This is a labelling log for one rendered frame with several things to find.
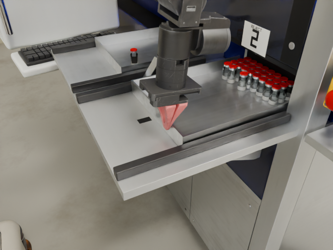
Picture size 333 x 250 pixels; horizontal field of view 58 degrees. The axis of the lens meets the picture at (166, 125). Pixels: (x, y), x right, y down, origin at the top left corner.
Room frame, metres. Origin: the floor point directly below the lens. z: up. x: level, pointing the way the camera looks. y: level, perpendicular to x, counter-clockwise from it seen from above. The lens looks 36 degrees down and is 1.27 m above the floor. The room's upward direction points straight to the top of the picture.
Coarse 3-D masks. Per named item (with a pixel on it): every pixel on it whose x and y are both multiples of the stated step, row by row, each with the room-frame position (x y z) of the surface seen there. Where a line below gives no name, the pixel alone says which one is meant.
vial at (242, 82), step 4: (240, 72) 0.69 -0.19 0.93; (244, 72) 0.70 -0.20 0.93; (240, 76) 0.69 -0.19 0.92; (244, 76) 0.68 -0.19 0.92; (240, 80) 0.69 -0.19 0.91; (244, 80) 0.68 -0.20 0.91; (240, 84) 0.68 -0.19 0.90; (244, 84) 0.68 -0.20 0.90; (240, 88) 0.68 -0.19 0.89; (244, 88) 0.68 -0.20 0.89
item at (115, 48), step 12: (108, 36) 1.00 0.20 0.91; (120, 36) 1.02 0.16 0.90; (132, 36) 1.04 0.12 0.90; (144, 36) 1.06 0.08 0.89; (156, 36) 1.08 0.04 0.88; (108, 48) 0.97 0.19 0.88; (120, 48) 0.97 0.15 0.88; (144, 48) 0.97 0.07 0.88; (156, 48) 0.97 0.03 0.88; (108, 60) 0.86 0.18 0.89; (120, 60) 0.88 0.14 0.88; (144, 60) 0.88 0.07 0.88; (120, 72) 0.76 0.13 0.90
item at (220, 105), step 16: (208, 64) 0.78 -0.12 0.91; (208, 80) 0.74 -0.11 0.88; (224, 80) 0.74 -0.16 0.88; (144, 96) 0.61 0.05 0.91; (192, 96) 0.66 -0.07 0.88; (208, 96) 0.66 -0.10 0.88; (224, 96) 0.66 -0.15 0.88; (240, 96) 0.66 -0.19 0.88; (256, 96) 0.66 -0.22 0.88; (192, 112) 0.58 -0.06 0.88; (208, 112) 0.58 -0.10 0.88; (224, 112) 0.58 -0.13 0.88; (240, 112) 0.58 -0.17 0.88; (256, 112) 0.53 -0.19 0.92; (272, 112) 0.55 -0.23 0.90; (176, 128) 0.48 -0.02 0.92; (192, 128) 0.52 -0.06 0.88; (208, 128) 0.48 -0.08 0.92; (224, 128) 0.49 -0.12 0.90
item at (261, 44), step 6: (246, 24) 0.71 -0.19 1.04; (252, 24) 0.70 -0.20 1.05; (246, 30) 0.71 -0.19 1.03; (258, 30) 0.68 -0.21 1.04; (264, 30) 0.66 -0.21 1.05; (246, 36) 0.71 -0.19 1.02; (258, 36) 0.67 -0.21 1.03; (264, 36) 0.66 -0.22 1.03; (246, 42) 0.70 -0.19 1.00; (252, 42) 0.69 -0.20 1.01; (258, 42) 0.67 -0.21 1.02; (264, 42) 0.65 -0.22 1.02; (252, 48) 0.68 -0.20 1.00; (258, 48) 0.67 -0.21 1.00; (264, 48) 0.65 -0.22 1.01; (264, 54) 0.65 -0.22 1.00
